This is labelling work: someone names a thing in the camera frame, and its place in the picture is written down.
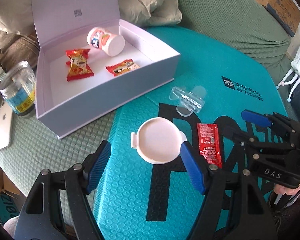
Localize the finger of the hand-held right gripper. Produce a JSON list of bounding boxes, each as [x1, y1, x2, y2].
[[241, 109, 300, 143], [221, 126, 297, 167]]

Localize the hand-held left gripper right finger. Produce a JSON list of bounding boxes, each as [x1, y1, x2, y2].
[[180, 141, 277, 240]]

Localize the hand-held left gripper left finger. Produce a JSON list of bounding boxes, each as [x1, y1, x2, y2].
[[14, 140, 112, 240]]

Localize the red ketchup packet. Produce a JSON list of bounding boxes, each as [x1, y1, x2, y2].
[[197, 123, 223, 169]]

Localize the white round plastic lid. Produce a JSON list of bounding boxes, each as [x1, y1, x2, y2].
[[131, 117, 187, 165]]

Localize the clear suction cup clip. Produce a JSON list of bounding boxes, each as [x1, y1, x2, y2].
[[169, 85, 207, 117]]

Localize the red cartoon candy packet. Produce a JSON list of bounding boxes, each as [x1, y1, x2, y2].
[[105, 59, 141, 77], [66, 49, 95, 82]]

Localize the pink chewing gum bottle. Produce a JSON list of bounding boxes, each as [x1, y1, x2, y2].
[[87, 27, 125, 57]]

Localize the light purple gift box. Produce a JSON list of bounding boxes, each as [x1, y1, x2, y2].
[[30, 0, 181, 140]]

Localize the person's right hand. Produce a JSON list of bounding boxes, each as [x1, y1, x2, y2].
[[274, 177, 300, 200]]

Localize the white rack with pink tips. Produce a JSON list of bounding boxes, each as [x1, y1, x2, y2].
[[276, 67, 300, 103]]

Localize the person's dark jacket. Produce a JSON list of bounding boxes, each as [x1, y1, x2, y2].
[[267, 192, 300, 240]]

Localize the teal bubble mailer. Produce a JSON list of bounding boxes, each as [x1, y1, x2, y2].
[[95, 26, 288, 240]]

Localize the silver smartphone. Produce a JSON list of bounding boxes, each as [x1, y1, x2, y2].
[[0, 102, 14, 151]]

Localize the green sofa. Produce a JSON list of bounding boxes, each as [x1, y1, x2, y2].
[[0, 0, 300, 205]]

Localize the cardboard box with teal print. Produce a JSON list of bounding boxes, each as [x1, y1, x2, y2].
[[0, 152, 28, 228]]

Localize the person's beige fleece trousers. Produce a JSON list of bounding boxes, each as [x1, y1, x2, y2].
[[2, 216, 22, 239]]

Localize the clear jar with yellow label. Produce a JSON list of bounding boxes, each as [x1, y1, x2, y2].
[[0, 60, 37, 117]]

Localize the cardboard box with blue print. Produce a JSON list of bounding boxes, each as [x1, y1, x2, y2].
[[252, 0, 300, 37]]

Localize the brown woven cushion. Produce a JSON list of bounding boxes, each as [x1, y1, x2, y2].
[[0, 34, 40, 73]]

